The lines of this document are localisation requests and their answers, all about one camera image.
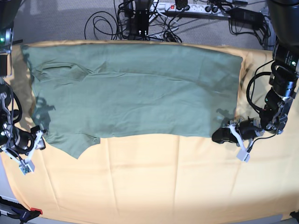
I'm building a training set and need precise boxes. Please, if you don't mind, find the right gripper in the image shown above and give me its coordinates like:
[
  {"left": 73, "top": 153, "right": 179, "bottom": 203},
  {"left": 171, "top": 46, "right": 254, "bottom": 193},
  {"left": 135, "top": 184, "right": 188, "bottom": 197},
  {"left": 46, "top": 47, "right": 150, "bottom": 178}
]
[{"left": 0, "top": 127, "right": 46, "bottom": 156}]

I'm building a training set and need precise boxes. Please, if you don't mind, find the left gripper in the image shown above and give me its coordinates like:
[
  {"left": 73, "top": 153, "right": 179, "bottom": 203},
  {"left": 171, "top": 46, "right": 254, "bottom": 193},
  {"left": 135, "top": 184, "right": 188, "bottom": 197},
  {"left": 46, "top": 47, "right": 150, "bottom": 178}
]
[{"left": 212, "top": 117, "right": 265, "bottom": 144}]

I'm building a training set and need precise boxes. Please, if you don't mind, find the green T-shirt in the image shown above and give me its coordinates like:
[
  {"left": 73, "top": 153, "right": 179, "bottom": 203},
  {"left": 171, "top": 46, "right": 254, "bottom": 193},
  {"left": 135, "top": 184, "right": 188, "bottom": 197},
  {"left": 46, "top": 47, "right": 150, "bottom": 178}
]
[{"left": 20, "top": 43, "right": 243, "bottom": 160}]

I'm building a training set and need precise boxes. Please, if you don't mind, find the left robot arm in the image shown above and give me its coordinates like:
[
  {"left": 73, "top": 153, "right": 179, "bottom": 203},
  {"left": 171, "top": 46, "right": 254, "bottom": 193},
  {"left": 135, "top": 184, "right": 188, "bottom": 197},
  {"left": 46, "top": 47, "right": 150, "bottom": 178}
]
[{"left": 212, "top": 0, "right": 299, "bottom": 144}]

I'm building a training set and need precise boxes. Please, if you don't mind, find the blue orange clamp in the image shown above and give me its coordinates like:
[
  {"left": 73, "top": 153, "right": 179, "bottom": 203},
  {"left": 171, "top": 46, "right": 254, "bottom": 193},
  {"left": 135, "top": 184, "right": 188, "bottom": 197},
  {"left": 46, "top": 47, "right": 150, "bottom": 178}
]
[{"left": 0, "top": 197, "right": 43, "bottom": 224}]

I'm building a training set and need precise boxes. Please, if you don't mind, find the yellow table cloth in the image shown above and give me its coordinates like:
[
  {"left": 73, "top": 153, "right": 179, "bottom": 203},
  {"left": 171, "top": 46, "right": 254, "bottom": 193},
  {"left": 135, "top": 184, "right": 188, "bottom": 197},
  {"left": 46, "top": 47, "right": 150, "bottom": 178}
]
[{"left": 0, "top": 40, "right": 299, "bottom": 224}]

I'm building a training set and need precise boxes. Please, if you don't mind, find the black corner clamp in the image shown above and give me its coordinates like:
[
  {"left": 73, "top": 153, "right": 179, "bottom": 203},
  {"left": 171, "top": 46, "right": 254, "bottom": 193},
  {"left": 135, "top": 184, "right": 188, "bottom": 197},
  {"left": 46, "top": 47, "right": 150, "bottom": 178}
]
[{"left": 290, "top": 211, "right": 299, "bottom": 223}]

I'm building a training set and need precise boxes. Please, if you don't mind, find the black power adapter brick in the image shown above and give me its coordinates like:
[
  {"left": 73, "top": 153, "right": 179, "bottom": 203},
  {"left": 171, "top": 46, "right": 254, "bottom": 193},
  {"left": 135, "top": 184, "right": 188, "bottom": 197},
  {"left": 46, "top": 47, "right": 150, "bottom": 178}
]
[{"left": 228, "top": 8, "right": 264, "bottom": 27}]

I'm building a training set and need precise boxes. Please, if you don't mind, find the white power strip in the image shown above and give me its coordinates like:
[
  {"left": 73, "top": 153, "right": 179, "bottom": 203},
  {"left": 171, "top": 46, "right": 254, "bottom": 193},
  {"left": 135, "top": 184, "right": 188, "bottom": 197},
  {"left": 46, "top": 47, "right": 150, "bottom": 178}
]
[{"left": 150, "top": 1, "right": 230, "bottom": 18}]

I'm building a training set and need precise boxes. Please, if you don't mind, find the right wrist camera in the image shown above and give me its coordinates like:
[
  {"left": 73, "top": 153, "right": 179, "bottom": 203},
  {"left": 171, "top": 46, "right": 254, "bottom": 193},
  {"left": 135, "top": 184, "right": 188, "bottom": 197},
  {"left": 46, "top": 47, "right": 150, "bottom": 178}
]
[{"left": 19, "top": 163, "right": 35, "bottom": 175}]

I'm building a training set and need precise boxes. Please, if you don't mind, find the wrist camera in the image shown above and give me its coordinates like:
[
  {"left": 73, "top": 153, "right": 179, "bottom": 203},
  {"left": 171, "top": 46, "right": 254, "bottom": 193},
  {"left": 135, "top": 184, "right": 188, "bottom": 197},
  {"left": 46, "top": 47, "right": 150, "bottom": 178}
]
[
  {"left": 19, "top": 163, "right": 35, "bottom": 175},
  {"left": 236, "top": 149, "right": 250, "bottom": 162}
]

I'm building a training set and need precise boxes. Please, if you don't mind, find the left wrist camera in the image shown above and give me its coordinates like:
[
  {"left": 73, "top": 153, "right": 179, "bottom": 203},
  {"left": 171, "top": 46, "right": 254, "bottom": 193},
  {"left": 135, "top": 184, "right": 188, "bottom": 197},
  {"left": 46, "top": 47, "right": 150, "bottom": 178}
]
[{"left": 236, "top": 149, "right": 250, "bottom": 162}]

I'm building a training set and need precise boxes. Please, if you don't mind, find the black camera stand post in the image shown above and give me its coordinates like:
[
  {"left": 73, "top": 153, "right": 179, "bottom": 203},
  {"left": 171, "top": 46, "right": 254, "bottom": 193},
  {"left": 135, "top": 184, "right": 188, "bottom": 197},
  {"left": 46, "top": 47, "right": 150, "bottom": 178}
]
[{"left": 131, "top": 0, "right": 153, "bottom": 37}]

